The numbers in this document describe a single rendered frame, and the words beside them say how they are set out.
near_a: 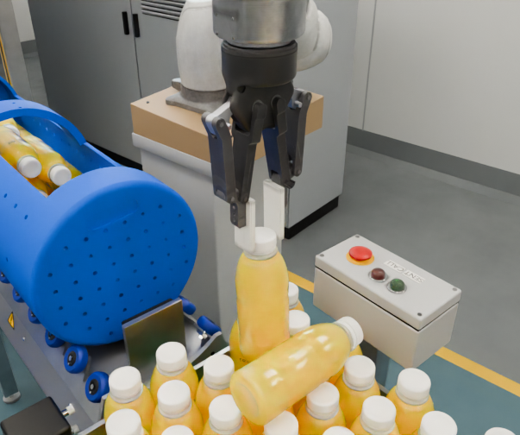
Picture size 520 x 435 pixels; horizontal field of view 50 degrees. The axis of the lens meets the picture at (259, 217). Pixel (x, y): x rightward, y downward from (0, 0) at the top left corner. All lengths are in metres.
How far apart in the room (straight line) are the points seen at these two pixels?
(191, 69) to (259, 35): 0.96
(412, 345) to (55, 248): 0.51
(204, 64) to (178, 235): 0.64
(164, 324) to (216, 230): 0.67
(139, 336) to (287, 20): 0.53
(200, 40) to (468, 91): 2.34
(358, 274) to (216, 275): 0.81
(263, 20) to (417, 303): 0.47
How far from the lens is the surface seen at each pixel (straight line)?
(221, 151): 0.56
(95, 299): 0.90
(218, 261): 1.58
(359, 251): 0.88
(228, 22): 0.54
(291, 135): 0.63
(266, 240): 0.65
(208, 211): 1.51
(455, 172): 3.70
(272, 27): 0.53
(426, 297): 0.83
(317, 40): 1.48
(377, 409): 0.70
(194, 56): 1.46
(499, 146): 3.57
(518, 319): 2.67
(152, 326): 0.87
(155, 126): 1.54
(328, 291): 0.90
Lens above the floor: 1.60
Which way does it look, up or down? 31 degrees down
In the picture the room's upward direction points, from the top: straight up
